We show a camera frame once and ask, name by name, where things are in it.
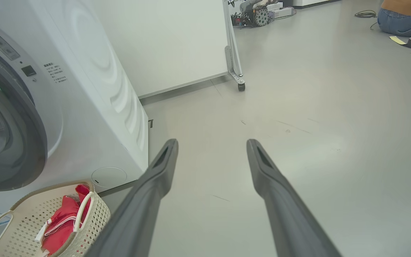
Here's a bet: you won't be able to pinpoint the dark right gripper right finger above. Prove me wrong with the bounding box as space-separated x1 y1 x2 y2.
246 138 341 257

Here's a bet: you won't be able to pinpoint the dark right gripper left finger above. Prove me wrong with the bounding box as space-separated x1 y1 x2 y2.
84 138 179 257

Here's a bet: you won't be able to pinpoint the red garment white stripes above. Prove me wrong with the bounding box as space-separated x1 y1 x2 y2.
34 184 92 255

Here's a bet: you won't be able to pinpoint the white washing machine body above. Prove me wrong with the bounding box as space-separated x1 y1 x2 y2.
0 0 149 229

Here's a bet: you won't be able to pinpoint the cream perforated laundry basket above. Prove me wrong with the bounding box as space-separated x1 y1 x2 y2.
0 180 111 257

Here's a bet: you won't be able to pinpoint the round drain filter cover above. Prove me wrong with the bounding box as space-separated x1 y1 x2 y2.
91 167 127 188

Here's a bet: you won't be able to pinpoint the small printed text label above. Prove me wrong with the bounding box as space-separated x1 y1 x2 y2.
43 63 67 84

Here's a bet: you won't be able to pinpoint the silver metal partition leg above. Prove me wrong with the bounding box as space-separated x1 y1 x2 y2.
222 0 246 85

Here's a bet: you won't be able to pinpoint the white partition board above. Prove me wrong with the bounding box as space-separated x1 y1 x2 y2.
84 0 229 99

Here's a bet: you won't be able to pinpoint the grey robot equipment pile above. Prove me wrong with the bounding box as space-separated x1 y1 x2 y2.
230 0 298 27

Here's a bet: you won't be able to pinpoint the white cabinet base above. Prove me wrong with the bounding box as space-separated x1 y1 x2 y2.
291 0 341 8

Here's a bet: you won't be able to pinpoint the person in jeans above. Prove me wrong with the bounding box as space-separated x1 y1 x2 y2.
377 0 411 38

